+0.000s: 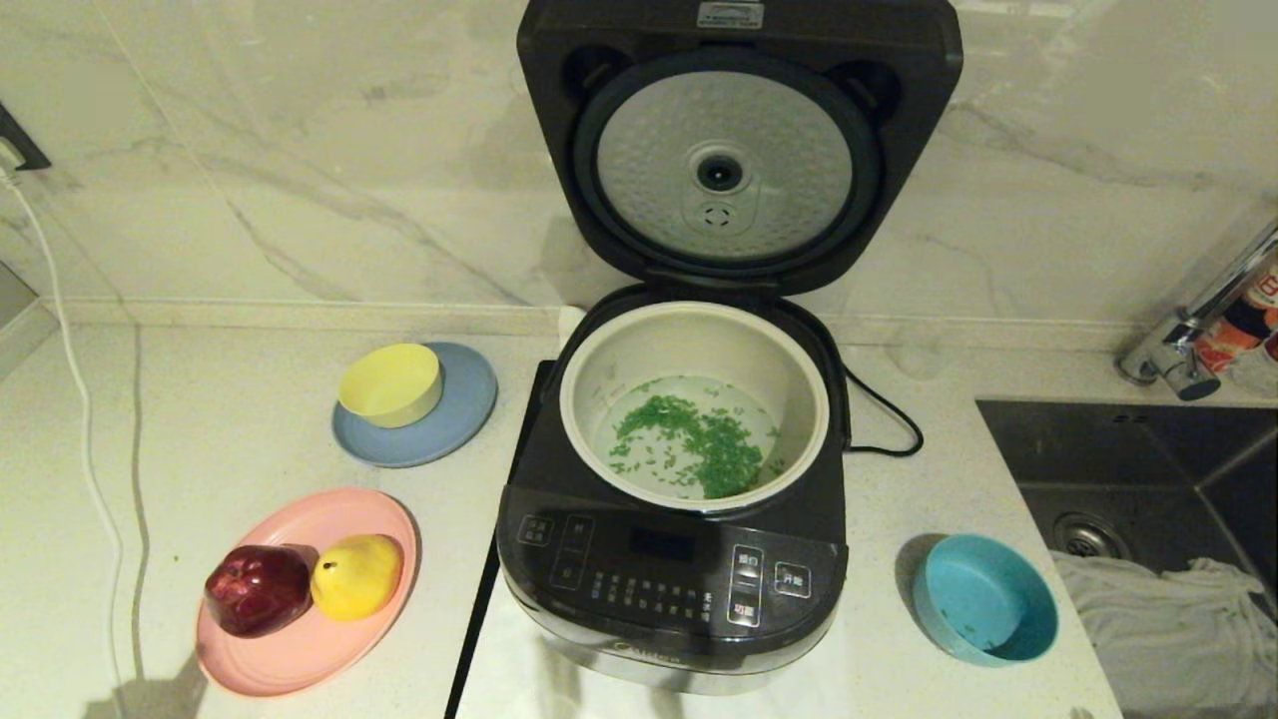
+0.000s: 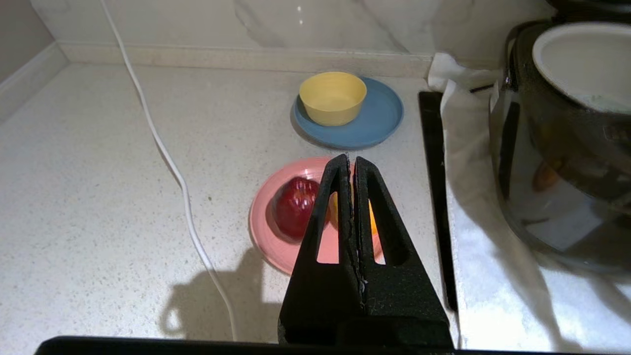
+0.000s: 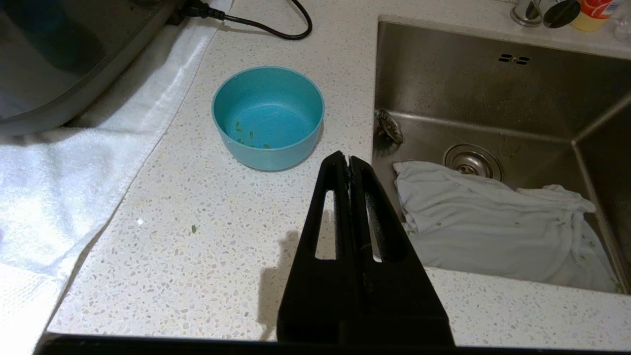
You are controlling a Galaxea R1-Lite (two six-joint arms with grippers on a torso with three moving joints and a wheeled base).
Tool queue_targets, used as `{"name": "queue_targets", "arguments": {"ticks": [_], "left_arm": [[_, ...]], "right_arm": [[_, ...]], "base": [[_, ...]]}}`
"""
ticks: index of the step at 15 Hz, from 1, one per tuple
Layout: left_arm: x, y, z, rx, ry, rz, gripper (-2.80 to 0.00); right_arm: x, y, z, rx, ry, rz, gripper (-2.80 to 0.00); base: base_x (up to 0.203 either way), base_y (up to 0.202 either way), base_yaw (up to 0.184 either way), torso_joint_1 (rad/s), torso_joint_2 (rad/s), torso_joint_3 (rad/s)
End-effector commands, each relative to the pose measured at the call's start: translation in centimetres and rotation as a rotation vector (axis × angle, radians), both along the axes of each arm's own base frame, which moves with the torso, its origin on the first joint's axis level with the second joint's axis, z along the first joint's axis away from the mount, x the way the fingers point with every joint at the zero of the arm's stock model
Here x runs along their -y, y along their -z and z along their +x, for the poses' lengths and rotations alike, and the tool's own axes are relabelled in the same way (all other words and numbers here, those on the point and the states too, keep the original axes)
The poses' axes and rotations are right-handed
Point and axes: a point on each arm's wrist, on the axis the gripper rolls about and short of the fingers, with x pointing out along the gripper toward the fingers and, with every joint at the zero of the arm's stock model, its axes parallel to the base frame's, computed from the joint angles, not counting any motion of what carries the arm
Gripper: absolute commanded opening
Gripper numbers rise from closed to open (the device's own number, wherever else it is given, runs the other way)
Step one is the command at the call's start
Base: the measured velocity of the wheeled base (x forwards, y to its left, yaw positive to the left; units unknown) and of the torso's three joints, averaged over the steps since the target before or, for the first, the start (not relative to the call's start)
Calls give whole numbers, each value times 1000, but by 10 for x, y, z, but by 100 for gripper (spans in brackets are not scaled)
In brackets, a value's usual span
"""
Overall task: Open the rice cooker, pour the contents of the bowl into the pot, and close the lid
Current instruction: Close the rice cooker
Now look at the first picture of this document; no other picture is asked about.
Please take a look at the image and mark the chopped green vegetables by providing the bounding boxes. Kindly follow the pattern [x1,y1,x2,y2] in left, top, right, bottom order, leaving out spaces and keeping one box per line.
[607,377,790,500]

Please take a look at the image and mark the black rice cooker lid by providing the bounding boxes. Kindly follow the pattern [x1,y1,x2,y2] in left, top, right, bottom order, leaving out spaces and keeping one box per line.
[516,0,964,297]

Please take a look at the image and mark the teal bowl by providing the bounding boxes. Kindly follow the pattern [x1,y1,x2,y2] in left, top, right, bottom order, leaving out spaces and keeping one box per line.
[911,532,1059,667]

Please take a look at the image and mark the white inner pot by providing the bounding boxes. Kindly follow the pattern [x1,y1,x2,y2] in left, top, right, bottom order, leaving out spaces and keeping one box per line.
[558,301,831,515]

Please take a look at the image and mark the black rice cooker base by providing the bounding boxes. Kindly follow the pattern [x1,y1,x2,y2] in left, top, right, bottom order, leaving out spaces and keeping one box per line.
[496,285,850,697]

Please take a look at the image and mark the yellow bowl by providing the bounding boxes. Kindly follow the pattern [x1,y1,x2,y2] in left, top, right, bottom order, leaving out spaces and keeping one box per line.
[337,344,444,429]

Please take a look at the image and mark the blue plate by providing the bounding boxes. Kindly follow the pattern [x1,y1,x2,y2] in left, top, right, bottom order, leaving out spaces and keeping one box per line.
[331,342,499,469]

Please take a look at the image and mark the yellow pear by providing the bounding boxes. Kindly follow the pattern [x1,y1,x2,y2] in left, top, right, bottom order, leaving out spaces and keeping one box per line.
[311,534,405,622]

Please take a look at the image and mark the red apple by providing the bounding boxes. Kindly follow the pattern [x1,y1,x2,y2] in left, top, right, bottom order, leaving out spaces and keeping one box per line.
[205,544,314,639]

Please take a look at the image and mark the pink plate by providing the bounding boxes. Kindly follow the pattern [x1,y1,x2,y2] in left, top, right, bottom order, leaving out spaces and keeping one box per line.
[196,486,420,698]

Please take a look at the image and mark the round sink drain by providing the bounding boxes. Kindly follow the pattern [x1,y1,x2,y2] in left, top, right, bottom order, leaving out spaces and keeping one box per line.
[1053,513,1134,562]

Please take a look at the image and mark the steel sink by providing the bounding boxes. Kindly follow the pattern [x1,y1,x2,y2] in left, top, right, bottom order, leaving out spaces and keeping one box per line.
[976,399,1278,719]

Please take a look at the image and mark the chrome faucet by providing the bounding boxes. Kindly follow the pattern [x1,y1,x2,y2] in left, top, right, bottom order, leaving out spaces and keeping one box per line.
[1115,220,1278,402]

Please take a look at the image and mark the white crumpled cloth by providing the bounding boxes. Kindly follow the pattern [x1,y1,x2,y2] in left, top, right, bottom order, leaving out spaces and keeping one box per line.
[1050,551,1278,718]

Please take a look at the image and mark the black power cord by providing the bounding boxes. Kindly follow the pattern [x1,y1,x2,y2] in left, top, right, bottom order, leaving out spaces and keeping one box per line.
[844,366,925,458]

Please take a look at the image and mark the white cable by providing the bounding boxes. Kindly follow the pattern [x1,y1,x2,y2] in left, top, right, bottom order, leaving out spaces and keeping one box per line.
[0,170,131,700]

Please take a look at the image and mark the black wall socket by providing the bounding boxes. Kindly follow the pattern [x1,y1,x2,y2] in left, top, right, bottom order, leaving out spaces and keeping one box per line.
[0,103,51,173]

